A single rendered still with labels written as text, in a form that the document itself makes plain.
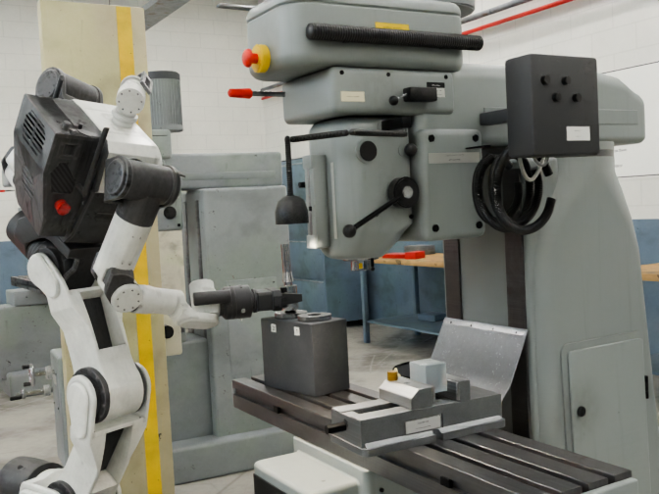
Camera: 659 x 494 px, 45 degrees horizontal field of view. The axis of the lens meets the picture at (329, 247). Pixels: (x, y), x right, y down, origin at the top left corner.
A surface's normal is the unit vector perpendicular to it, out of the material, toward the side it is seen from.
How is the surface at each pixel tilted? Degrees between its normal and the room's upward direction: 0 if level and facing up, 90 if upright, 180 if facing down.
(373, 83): 90
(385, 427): 90
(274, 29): 90
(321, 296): 90
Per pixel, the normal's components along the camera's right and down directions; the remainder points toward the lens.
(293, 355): -0.76, 0.07
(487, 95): 0.51, 0.02
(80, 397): -0.60, 0.07
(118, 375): 0.67, -0.50
